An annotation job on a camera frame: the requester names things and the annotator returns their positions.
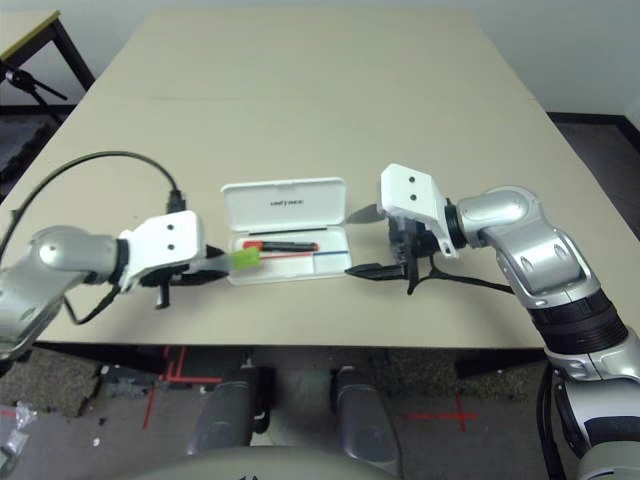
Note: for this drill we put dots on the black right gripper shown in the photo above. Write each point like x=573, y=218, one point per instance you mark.
x=412, y=242

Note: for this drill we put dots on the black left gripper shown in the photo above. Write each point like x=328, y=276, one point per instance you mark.
x=164, y=295

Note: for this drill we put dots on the green capped highlighter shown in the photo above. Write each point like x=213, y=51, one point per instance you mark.
x=245, y=258

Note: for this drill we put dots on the black marker with red cap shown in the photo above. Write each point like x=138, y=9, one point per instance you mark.
x=285, y=245

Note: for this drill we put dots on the white plastic pencil case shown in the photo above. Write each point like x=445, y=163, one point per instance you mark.
x=285, y=200

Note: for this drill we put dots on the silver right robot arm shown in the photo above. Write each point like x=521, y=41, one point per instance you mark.
x=525, y=235

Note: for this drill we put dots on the red tape lines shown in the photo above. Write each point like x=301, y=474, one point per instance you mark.
x=190, y=380

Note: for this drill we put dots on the grey foam scraps pile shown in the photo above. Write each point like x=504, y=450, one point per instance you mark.
x=125, y=385

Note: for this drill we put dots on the grey left robot leg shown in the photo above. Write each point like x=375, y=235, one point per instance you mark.
x=230, y=415

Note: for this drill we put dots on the grey robot leg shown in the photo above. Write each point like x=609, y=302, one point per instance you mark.
x=362, y=420
x=230, y=415

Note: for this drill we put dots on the black table underframe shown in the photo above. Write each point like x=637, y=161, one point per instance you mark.
x=500, y=362

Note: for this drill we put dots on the grey right robot leg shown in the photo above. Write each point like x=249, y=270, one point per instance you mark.
x=362, y=420

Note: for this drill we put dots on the red tape cross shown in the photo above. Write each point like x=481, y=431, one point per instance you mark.
x=462, y=415

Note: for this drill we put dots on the grey robot torso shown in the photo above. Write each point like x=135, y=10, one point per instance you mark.
x=290, y=467

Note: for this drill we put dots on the black foam floor mat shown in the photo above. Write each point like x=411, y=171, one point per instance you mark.
x=20, y=145

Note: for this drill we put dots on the clear plastic bag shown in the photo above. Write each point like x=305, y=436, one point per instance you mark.
x=15, y=435

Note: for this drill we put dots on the black tripod stand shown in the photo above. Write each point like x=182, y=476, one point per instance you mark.
x=19, y=76

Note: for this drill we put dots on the beige side table black legs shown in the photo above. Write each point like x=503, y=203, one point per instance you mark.
x=22, y=32

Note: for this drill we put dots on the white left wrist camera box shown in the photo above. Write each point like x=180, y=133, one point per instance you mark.
x=165, y=240

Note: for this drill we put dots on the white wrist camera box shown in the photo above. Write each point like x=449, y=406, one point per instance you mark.
x=410, y=192
x=165, y=240

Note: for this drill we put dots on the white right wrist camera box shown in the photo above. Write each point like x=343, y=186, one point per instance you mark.
x=410, y=192

